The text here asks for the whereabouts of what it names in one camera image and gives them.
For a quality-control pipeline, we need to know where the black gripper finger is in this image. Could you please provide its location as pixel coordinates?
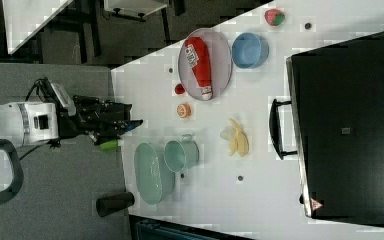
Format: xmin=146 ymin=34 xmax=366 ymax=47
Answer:
xmin=93 ymin=131 xmax=122 ymax=145
xmin=120 ymin=119 xmax=143 ymax=133

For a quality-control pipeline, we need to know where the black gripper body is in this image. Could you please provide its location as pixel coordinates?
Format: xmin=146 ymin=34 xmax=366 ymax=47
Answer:
xmin=57 ymin=95 xmax=132 ymax=140

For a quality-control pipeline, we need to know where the peeled yellow toy banana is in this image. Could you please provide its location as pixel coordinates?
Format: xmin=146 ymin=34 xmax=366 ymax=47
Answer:
xmin=220 ymin=118 xmax=249 ymax=157

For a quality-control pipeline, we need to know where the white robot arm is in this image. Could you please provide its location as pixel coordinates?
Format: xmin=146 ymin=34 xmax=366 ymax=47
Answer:
xmin=0 ymin=96 xmax=143 ymax=205

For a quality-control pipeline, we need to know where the pale green mug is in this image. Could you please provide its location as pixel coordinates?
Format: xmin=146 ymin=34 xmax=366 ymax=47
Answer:
xmin=164 ymin=134 xmax=199 ymax=173

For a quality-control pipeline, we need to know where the green marker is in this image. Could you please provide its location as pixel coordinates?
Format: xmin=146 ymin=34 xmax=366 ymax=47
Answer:
xmin=99 ymin=139 xmax=124 ymax=151

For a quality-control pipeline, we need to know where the pale green colander bowl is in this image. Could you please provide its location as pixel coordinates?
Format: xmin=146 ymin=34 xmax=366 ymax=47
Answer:
xmin=134 ymin=143 xmax=175 ymax=205

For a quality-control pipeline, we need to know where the small red toy tomato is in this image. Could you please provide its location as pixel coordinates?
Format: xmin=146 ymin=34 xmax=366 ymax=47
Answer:
xmin=174 ymin=84 xmax=185 ymax=95

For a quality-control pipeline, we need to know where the red ketchup bottle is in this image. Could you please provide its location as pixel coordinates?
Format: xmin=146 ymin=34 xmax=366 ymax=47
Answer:
xmin=185 ymin=37 xmax=213 ymax=101

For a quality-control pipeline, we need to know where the white cabinet on wheels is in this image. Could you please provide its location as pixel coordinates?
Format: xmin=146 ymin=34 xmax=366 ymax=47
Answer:
xmin=103 ymin=0 xmax=170 ymax=21

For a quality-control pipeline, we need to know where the white side table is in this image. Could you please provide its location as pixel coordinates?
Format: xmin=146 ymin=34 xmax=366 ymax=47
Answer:
xmin=1 ymin=0 xmax=74 ymax=55

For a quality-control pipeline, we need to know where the grey oval plate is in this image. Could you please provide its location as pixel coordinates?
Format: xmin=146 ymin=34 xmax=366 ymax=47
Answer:
xmin=178 ymin=28 xmax=232 ymax=101

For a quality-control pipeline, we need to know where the blue bowl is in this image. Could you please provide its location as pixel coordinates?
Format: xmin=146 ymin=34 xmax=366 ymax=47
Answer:
xmin=232 ymin=32 xmax=270 ymax=69

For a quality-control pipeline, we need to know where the toy strawberry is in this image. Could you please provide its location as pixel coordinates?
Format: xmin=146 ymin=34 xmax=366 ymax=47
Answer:
xmin=264 ymin=9 xmax=285 ymax=26

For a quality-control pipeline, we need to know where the black toaster oven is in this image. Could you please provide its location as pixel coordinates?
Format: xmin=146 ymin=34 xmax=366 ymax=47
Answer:
xmin=286 ymin=31 xmax=384 ymax=227

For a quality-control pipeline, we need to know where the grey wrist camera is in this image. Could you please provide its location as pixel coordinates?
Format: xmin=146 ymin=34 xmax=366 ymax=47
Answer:
xmin=51 ymin=83 xmax=76 ymax=116

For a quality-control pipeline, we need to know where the black cylinder post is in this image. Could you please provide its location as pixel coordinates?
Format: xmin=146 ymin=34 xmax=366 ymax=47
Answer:
xmin=95 ymin=192 xmax=135 ymax=217

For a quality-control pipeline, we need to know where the black oven door handle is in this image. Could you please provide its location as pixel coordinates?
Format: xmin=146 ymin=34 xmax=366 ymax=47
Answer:
xmin=269 ymin=99 xmax=297 ymax=160

